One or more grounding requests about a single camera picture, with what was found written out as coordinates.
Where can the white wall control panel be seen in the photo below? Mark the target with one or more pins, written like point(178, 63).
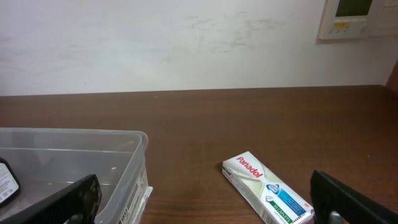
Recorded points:
point(346, 19)

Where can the white Panadol box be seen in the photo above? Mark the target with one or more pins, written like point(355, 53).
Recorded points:
point(273, 200)

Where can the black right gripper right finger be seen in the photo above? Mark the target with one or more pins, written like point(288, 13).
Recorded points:
point(335, 202)

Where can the clear plastic container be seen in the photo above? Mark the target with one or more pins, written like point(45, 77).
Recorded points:
point(48, 160)

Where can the white wall switch plate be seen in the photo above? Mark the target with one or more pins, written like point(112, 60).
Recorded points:
point(384, 19)

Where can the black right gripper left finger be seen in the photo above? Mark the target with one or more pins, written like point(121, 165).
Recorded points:
point(76, 203)

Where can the dark bottle white cap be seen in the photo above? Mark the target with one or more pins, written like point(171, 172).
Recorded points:
point(10, 185)

